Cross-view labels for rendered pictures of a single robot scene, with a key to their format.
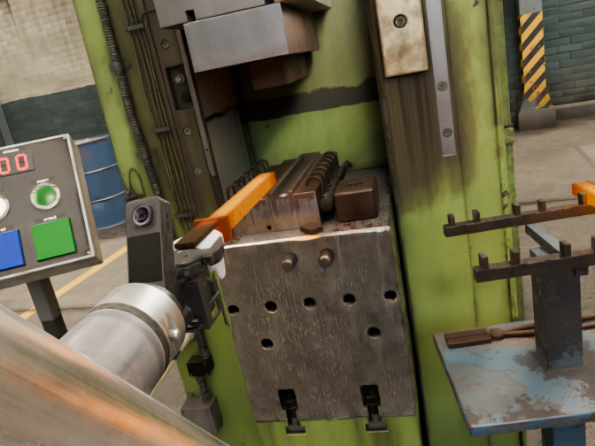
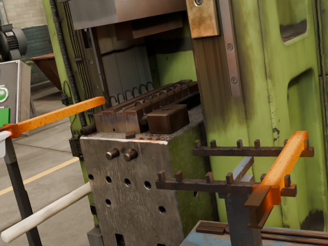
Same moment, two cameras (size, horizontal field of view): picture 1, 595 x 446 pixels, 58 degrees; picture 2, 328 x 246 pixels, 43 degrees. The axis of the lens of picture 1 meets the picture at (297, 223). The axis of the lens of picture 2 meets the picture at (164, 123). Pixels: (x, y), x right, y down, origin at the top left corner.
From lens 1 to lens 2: 0.67 m
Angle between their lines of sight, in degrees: 24
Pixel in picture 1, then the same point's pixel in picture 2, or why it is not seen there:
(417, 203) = (216, 128)
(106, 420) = not seen: outside the picture
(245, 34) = (96, 9)
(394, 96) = (200, 51)
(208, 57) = (80, 21)
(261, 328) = (104, 192)
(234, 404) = not seen: hidden behind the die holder
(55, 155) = (10, 71)
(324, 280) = (133, 170)
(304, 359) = (127, 217)
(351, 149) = not seen: hidden behind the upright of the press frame
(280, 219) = (119, 126)
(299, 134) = (185, 66)
